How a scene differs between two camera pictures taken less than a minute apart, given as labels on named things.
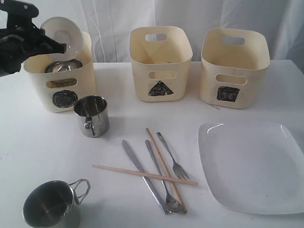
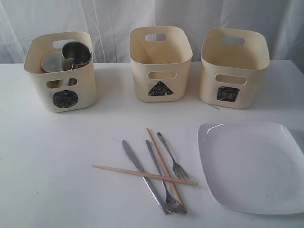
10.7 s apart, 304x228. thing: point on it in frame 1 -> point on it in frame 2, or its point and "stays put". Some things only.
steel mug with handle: [93, 115] -> [75, 54]
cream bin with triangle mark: [160, 55] stays put
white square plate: [256, 168] stays put
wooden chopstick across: [156, 176] stays put
